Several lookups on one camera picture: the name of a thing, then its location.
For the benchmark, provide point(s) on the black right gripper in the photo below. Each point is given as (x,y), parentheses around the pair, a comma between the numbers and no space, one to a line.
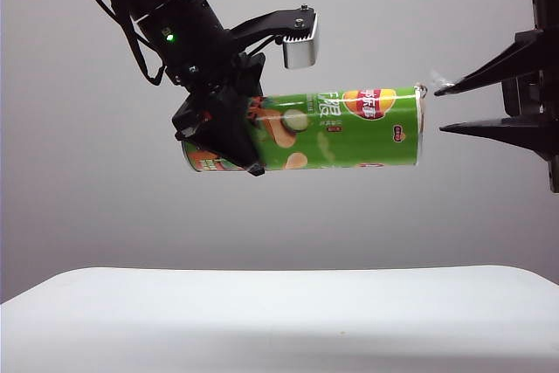
(548,54)

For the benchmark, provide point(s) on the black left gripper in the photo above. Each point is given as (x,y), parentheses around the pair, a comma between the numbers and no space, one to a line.
(205,69)

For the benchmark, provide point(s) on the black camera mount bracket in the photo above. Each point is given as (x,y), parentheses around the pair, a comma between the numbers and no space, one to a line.
(271,23)

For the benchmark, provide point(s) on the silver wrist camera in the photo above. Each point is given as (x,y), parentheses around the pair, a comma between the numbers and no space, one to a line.
(301,52)

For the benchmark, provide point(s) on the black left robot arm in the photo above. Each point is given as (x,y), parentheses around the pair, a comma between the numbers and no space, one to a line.
(174,6)

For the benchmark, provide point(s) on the green Lay's chips tub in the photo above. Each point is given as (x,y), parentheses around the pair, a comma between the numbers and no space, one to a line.
(349,137)

